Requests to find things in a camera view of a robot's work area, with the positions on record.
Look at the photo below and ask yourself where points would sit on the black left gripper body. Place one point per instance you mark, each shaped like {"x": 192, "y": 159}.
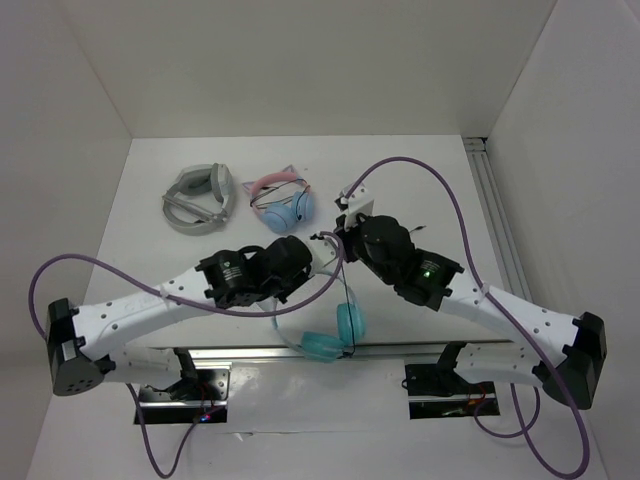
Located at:
{"x": 282, "y": 289}

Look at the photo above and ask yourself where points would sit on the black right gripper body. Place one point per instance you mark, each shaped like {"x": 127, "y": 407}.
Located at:
{"x": 353, "y": 247}

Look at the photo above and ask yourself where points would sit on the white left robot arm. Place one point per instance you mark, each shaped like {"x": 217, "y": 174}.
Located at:
{"x": 90, "y": 344}

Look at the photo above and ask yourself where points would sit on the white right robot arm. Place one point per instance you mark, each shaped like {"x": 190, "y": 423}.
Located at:
{"x": 560, "y": 353}

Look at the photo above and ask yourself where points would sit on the pink blue cat-ear headphones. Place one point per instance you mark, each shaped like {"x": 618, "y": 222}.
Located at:
{"x": 283, "y": 215}

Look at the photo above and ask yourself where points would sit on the grey over-ear headphones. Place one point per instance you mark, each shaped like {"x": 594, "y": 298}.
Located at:
{"x": 200, "y": 200}

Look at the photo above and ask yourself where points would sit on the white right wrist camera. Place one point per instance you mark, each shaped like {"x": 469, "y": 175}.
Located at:
{"x": 353, "y": 202}

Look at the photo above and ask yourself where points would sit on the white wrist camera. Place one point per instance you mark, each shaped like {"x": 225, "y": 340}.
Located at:
{"x": 327, "y": 252}
{"x": 353, "y": 202}

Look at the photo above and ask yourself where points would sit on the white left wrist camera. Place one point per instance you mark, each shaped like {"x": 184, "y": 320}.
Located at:
{"x": 327, "y": 252}

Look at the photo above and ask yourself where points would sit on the aluminium mounting rail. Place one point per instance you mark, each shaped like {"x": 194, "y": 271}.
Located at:
{"x": 325, "y": 352}

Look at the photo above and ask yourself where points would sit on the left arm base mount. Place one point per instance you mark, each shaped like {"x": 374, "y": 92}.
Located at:
{"x": 199, "y": 395}

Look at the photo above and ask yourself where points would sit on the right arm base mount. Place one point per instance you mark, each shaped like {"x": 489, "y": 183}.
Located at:
{"x": 436, "y": 393}

